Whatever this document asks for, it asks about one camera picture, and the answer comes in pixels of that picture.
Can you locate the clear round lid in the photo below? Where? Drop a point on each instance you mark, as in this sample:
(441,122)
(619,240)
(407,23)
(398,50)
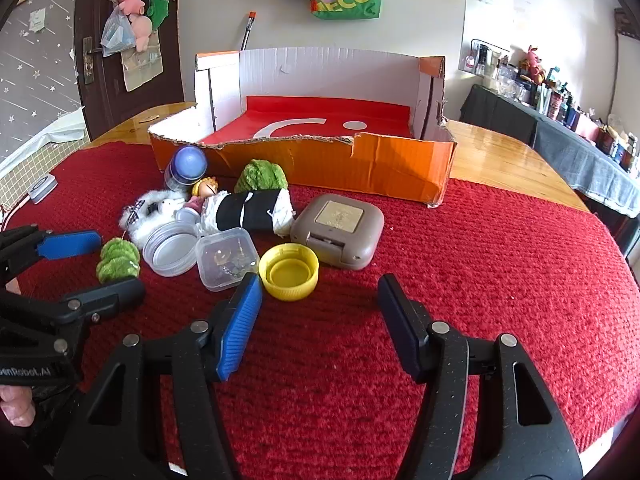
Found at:
(167,255)

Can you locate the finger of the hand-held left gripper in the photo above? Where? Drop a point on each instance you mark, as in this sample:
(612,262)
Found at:
(70,245)
(115,292)

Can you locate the orange cardboard box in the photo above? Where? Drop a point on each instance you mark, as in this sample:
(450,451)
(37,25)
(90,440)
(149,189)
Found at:
(400,165)

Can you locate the small clear plastic box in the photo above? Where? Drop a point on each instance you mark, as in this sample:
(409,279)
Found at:
(225,260)

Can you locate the yellow bottle cap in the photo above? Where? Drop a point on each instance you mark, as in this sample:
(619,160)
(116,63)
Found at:
(290,272)

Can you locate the person's left hand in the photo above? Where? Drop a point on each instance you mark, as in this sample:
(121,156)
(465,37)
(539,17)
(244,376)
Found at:
(15,407)

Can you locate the peach plush toy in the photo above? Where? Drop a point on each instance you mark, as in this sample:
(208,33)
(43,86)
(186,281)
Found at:
(141,30)

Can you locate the black white sushi plush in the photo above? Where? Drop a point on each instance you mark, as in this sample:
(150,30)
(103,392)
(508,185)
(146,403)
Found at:
(250,210)

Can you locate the green yarn pompom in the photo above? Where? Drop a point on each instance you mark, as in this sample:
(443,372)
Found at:
(260,175)
(117,257)

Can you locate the wall mirror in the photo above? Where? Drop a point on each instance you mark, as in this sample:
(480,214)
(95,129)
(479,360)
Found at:
(492,20)

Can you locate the dark cloth side table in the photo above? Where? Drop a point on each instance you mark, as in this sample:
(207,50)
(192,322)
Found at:
(560,145)

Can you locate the brown door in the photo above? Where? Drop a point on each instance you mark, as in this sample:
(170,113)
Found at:
(100,105)

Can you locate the white charging pad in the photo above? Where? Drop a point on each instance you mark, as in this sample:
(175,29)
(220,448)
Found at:
(42,188)

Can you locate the taupe square case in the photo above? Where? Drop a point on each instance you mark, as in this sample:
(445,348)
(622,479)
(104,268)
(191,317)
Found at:
(340,230)

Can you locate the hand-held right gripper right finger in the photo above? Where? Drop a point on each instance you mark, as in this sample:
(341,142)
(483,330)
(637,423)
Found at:
(400,325)

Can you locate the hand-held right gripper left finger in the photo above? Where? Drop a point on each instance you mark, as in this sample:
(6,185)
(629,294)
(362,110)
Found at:
(240,320)

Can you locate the green plush toy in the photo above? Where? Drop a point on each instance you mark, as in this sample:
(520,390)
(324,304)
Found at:
(159,10)

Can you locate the beige hanging organizer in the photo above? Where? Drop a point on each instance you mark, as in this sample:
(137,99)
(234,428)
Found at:
(142,72)

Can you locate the red knitted mat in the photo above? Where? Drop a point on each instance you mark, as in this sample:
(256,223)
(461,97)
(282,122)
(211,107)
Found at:
(350,360)

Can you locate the blue plastic jar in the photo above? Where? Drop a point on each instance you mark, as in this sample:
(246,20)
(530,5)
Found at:
(187,167)

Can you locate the pink doll figurine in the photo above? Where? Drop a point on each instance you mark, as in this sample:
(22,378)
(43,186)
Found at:
(205,189)

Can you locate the pink rabbit plush toy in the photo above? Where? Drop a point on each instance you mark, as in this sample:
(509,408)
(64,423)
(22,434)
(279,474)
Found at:
(534,62)

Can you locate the shelf of bottles and items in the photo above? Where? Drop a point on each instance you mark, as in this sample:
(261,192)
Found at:
(555,100)

